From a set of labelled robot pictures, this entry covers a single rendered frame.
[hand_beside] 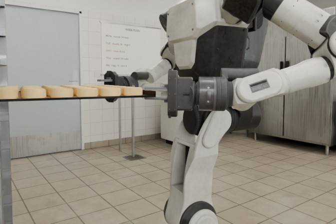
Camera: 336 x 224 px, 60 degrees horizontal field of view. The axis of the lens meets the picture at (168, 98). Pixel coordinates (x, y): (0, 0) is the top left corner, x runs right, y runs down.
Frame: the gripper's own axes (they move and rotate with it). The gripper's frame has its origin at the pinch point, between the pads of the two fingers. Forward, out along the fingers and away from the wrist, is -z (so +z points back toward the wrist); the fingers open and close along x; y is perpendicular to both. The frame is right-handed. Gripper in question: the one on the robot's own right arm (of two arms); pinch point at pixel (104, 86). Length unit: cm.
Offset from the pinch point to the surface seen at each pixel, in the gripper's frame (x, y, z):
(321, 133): -72, 78, 370
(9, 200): -36.7, -14.5, -30.6
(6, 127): -12.7, -14.7, -30.5
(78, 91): 0.0, 25.2, -39.3
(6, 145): -18.4, -14.6, -30.8
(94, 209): -105, -88, 91
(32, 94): 0, 21, -48
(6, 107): -6.3, -14.7, -30.4
